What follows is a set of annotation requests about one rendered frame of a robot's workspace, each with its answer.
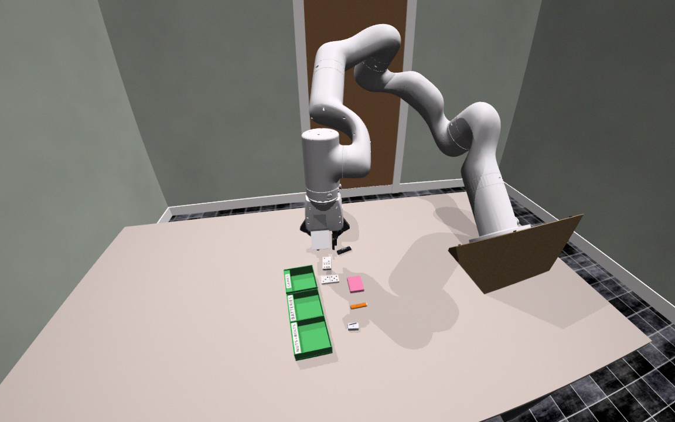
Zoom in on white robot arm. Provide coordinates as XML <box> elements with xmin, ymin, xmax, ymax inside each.
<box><xmin>301</xmin><ymin>24</ymin><xmax>531</xmax><ymax>243</ymax></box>

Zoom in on green three-compartment bin rack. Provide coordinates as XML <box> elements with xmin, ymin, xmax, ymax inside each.
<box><xmin>284</xmin><ymin>265</ymin><xmax>333</xmax><ymax>361</ymax></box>

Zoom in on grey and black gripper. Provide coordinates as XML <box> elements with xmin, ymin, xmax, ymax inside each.
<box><xmin>300</xmin><ymin>193</ymin><xmax>350</xmax><ymax>250</ymax></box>

